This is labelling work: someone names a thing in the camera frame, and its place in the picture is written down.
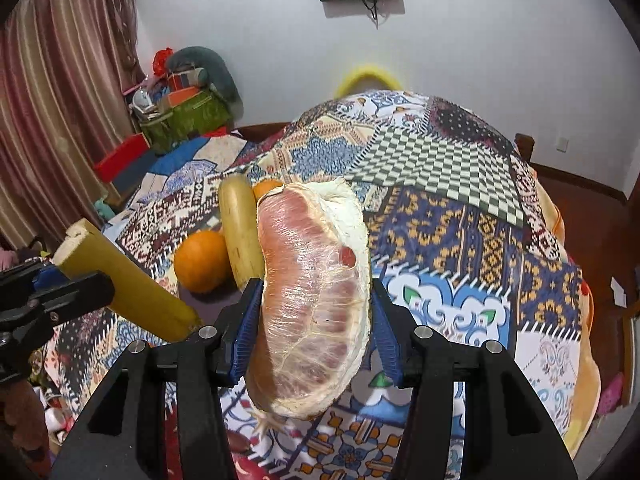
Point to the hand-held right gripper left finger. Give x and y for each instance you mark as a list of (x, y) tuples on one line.
[(245, 332)]

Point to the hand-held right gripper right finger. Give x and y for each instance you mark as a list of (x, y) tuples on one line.
[(387, 347)]

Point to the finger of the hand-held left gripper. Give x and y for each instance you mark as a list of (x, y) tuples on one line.
[(80, 292), (30, 277)]

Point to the banana piece with cut end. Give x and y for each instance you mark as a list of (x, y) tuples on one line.
[(130, 282)]

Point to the large peeled pomelo segment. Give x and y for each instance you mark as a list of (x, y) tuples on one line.
[(310, 285)]

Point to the large orange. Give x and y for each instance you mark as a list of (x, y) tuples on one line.
[(202, 261)]

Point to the yellow banana piece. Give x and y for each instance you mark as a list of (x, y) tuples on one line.
[(240, 230)]

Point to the medium orange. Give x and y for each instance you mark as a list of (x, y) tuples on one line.
[(267, 191)]

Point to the person's left forearm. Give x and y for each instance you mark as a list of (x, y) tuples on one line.
[(22, 420)]

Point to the red box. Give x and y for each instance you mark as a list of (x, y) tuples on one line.
[(125, 157)]

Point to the patchwork printed blanket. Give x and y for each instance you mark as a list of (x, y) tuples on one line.
[(450, 210)]

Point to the striped brown curtain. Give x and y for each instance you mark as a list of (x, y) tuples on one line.
[(60, 85)]

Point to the green fabric bag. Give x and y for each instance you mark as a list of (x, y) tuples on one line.
[(185, 120)]

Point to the orange fleece blanket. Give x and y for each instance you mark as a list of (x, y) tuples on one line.
[(580, 260)]

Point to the orange cardboard box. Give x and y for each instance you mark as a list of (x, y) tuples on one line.
[(181, 96)]

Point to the white paper sheet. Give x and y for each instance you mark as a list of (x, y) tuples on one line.
[(620, 290)]

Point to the red plastic bag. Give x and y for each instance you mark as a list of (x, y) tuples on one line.
[(161, 60)]

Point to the wooden bed post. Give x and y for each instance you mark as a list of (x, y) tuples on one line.
[(525, 146)]

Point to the white wall socket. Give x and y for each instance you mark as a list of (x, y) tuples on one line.
[(562, 144)]

